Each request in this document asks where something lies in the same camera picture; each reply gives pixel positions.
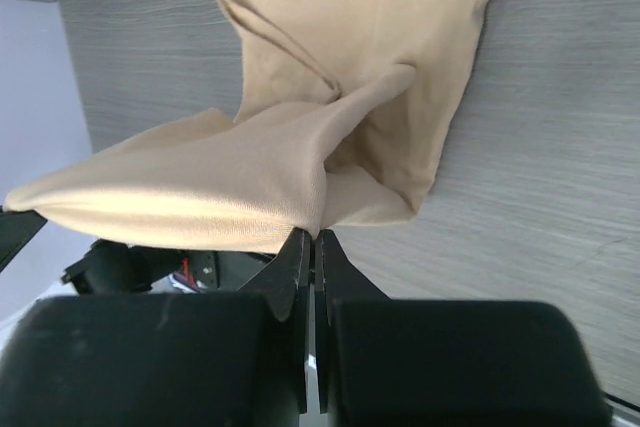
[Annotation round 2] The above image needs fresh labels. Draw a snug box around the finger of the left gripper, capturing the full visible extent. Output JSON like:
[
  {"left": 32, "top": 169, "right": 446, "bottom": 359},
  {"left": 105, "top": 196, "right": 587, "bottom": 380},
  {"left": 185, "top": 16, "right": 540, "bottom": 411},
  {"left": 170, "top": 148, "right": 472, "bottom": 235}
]
[{"left": 0, "top": 210, "right": 47, "bottom": 272}]

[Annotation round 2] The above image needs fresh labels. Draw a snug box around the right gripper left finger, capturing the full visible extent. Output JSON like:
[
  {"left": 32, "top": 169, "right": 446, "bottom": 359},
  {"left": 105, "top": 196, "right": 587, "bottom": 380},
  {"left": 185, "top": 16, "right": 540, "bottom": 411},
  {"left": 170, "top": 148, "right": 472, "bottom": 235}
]
[{"left": 1, "top": 230, "right": 309, "bottom": 426}]

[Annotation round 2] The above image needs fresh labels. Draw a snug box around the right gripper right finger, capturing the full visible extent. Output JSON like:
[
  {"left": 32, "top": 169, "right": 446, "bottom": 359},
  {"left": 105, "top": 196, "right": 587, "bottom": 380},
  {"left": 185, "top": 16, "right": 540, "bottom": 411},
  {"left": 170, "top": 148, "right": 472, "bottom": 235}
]
[{"left": 314, "top": 230, "right": 612, "bottom": 426}]

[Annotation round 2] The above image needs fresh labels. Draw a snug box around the beige t shirt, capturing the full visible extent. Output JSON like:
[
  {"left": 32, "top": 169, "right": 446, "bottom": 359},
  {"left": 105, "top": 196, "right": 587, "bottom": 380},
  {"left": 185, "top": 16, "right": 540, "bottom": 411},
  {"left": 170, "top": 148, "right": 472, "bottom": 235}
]
[{"left": 4, "top": 0, "right": 489, "bottom": 253}]

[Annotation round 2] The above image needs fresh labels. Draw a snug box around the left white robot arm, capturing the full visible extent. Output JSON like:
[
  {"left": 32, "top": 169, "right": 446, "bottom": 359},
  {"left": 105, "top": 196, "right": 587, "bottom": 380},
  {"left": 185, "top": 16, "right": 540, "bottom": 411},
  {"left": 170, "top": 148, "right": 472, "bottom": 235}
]
[{"left": 60, "top": 239, "right": 274, "bottom": 295}]

